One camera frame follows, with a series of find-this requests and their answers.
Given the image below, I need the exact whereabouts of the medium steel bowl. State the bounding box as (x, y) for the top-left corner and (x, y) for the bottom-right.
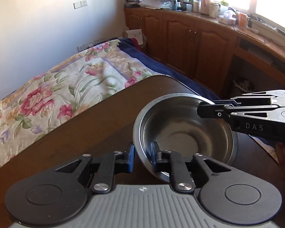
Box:
(133, 93), (238, 182)

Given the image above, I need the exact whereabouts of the wooden low cabinet row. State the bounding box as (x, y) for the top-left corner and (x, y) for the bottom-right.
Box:
(124, 8), (285, 98)

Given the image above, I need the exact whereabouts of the floral quilted bed cover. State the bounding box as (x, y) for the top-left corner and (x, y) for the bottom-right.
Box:
(0, 39), (156, 167)

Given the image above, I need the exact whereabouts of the dark blue bed blanket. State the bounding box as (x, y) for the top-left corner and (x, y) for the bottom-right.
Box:
(118, 38), (220, 101)

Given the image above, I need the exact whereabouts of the white wall socket strip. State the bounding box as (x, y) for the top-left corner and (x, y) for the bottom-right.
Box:
(77, 38), (105, 52)

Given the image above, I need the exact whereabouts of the white wall switch panel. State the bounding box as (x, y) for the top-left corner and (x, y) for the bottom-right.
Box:
(74, 0), (87, 9)

